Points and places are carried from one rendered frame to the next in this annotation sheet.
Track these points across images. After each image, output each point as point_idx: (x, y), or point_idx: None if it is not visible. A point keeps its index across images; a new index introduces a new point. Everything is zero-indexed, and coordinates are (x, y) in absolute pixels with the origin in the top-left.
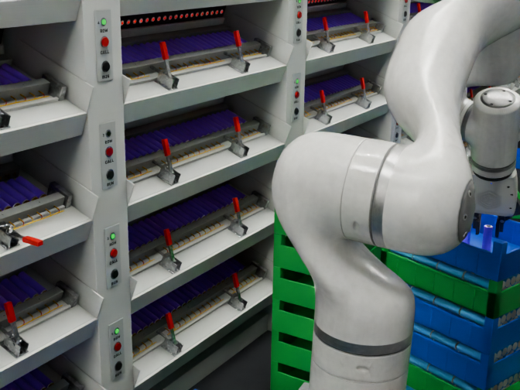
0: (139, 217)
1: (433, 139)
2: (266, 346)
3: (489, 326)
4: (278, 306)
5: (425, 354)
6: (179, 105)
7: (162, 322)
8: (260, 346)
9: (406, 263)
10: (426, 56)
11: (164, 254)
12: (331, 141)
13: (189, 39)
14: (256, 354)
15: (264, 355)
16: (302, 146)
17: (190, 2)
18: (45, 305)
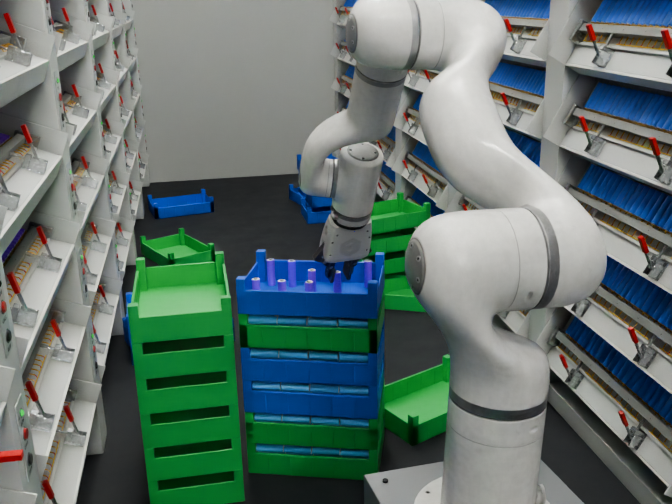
0: None
1: (559, 196)
2: (102, 472)
3: (374, 361)
4: (149, 420)
5: (307, 408)
6: (19, 227)
7: None
8: (95, 475)
9: (272, 330)
10: (488, 121)
11: (32, 414)
12: (479, 219)
13: None
14: (99, 485)
15: (109, 482)
16: (458, 232)
17: (6, 97)
18: None
